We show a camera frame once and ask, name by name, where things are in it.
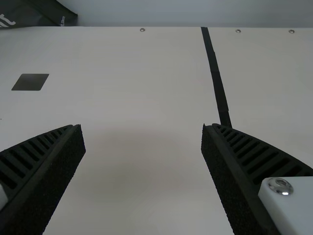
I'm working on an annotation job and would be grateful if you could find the dark grey bag with straps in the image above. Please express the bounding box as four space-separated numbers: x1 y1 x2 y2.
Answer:
0 0 78 29

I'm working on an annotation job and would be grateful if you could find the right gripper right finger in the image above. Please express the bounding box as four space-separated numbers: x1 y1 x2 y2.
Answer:
201 122 313 235

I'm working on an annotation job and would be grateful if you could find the small square scanner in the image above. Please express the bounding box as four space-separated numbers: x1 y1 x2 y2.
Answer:
11 73 50 91

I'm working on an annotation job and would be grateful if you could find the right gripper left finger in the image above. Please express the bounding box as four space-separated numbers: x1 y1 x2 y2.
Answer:
0 123 87 235

